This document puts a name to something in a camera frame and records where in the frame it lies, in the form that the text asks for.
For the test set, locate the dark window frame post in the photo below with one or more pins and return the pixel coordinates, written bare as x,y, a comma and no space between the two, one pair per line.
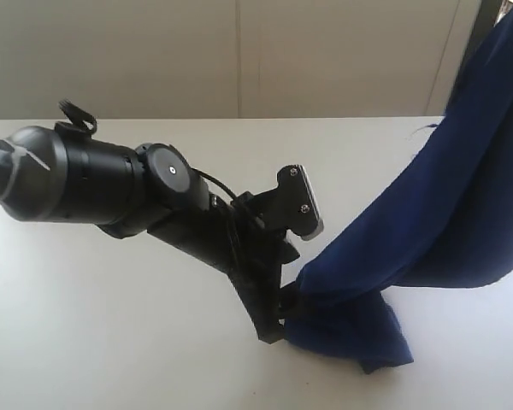
485,20

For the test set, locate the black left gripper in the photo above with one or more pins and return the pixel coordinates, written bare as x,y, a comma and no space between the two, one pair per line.
234,242

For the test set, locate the blue microfiber towel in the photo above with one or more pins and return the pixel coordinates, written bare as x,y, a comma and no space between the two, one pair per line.
446,221

